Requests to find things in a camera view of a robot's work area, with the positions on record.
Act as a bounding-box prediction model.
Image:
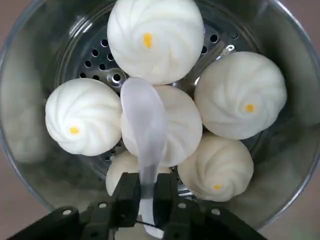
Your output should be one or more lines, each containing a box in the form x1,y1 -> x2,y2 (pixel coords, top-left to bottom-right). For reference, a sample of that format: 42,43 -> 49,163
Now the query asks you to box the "thin black wire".
136,221 -> 165,228

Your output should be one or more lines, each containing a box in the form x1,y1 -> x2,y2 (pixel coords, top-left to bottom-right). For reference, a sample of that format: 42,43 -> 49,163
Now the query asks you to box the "white steamed bun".
105,151 -> 173,197
45,77 -> 123,156
120,84 -> 203,168
177,133 -> 255,203
106,0 -> 205,85
194,51 -> 288,140

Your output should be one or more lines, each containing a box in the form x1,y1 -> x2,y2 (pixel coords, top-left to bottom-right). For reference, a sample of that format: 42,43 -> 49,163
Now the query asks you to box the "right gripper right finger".
153,173 -> 266,240

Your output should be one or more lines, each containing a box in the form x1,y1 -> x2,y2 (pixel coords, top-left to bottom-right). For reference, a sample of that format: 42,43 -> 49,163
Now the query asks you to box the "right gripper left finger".
7,172 -> 141,240

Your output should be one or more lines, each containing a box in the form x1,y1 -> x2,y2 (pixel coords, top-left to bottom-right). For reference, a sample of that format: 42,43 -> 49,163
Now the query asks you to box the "white ceramic soup spoon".
119,76 -> 168,238

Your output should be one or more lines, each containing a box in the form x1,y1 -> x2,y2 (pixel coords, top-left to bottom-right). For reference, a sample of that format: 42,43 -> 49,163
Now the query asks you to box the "steel steamer insert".
0,0 -> 320,233

